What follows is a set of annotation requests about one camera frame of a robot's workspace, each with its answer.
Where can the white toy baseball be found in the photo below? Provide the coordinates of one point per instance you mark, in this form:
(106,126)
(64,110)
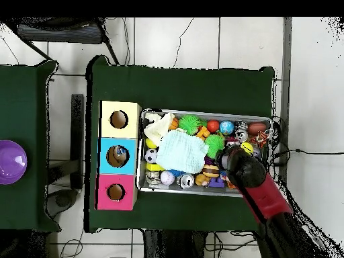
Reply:
(167,177)

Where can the wooden box with three holes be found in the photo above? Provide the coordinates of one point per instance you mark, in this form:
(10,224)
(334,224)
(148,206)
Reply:
(131,123)

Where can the black and white soccer ball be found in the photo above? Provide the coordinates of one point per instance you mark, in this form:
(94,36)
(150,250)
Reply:
(150,156)

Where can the yellow ball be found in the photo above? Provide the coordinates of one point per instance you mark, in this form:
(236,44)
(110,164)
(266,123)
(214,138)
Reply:
(247,147)

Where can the purple bowl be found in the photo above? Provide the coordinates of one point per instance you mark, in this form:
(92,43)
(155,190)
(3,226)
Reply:
(12,162)

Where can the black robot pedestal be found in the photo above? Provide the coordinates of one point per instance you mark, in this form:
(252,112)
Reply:
(172,247)

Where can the dark green tablecloth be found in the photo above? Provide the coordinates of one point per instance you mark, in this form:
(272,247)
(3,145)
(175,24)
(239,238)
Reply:
(174,88)
(21,107)

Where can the mint green cloth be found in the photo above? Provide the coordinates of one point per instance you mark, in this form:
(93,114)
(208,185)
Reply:
(182,151)

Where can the silver mesh bin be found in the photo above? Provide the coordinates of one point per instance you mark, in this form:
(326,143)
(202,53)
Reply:
(188,189)

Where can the crushed clear plastic bottle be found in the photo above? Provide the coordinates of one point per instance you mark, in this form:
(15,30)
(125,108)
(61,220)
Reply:
(120,153)

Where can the green spiky rubber ball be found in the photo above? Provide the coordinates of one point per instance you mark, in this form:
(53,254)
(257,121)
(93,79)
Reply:
(189,124)
(215,143)

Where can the black chair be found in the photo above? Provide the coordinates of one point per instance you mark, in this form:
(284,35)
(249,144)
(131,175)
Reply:
(59,33)

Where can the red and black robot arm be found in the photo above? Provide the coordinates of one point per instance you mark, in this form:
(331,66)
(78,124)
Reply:
(250,172)

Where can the cream cloth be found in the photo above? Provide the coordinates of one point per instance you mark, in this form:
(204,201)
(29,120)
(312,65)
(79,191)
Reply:
(157,127)

